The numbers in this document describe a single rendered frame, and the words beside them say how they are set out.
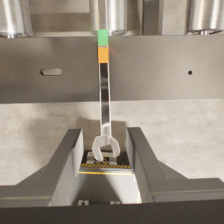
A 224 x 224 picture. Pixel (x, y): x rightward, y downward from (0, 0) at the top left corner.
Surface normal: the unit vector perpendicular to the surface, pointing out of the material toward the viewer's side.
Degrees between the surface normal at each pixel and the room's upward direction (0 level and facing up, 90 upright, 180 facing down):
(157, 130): 0
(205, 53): 0
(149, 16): 0
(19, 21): 47
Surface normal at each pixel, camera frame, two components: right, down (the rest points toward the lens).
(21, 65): 0.03, 0.28
